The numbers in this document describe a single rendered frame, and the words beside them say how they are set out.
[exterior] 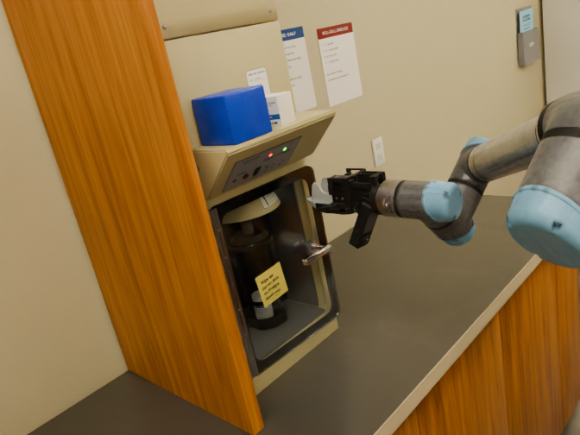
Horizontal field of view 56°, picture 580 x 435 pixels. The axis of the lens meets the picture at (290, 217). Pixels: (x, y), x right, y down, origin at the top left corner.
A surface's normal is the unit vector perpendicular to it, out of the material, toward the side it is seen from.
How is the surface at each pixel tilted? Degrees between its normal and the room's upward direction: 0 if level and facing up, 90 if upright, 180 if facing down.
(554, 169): 44
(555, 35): 90
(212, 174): 90
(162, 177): 90
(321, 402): 0
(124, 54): 90
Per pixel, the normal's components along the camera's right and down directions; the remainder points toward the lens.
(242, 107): 0.72, 0.07
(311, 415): -0.19, -0.93
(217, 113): -0.66, 0.36
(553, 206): -0.43, -0.30
